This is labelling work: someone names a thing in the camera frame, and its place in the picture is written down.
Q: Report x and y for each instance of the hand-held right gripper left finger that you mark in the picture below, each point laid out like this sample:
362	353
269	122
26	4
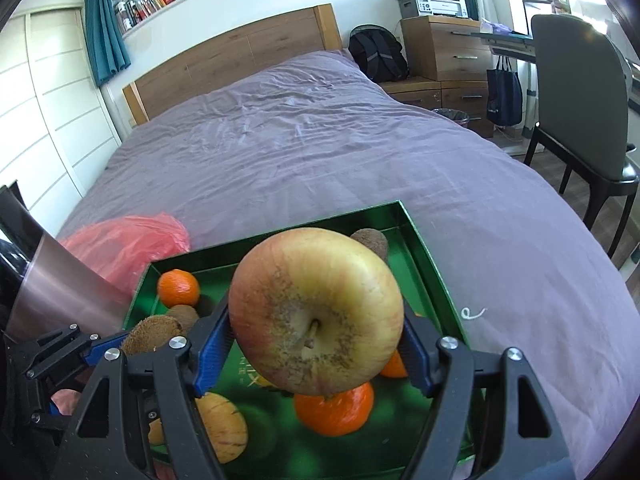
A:
212	360

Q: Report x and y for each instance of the teal curtain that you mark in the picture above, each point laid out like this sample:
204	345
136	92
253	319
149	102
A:
105	35

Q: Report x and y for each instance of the white printer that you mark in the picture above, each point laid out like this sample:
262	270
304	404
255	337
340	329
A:
432	2

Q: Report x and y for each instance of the brown kiwi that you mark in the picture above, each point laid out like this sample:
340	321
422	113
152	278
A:
372	243
187	314
150	335

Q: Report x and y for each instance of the striped yellow pepino melon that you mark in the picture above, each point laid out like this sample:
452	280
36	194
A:
225	430

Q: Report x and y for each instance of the black backpack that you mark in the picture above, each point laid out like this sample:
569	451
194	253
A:
377	55

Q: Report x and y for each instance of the grey chair with black legs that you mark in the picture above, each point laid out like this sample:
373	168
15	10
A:
575	100

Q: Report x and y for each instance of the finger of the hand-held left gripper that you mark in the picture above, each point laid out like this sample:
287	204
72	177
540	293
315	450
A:
40	402
102	347

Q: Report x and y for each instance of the black and copper electric kettle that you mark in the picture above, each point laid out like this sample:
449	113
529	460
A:
55	290

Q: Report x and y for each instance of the wooden headboard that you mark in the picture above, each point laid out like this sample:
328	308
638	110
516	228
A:
225	60

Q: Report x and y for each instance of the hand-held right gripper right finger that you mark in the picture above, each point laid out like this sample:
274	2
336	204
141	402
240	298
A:
417	360

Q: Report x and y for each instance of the orange tangerine with stem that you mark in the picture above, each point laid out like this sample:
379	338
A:
394	369

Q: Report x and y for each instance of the pink plastic sheet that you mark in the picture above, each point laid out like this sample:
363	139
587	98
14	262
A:
130	245

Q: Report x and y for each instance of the bed with purple cover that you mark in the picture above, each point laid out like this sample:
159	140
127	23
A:
350	135

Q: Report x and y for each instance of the small orange tangerine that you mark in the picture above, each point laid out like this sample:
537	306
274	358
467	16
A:
178	288

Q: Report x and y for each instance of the green cardboard box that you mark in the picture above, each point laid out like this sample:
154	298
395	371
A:
400	270

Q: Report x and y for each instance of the white wardrobe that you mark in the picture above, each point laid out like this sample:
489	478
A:
50	110

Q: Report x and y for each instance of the dark blue tote bag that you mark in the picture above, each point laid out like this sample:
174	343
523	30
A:
504	95

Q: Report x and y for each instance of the yellow-red apple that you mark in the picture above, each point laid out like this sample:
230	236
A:
310	290

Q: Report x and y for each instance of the wooden dresser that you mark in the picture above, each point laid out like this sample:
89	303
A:
440	55

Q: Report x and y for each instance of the large orange tangerine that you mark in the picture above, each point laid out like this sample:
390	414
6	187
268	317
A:
335	412

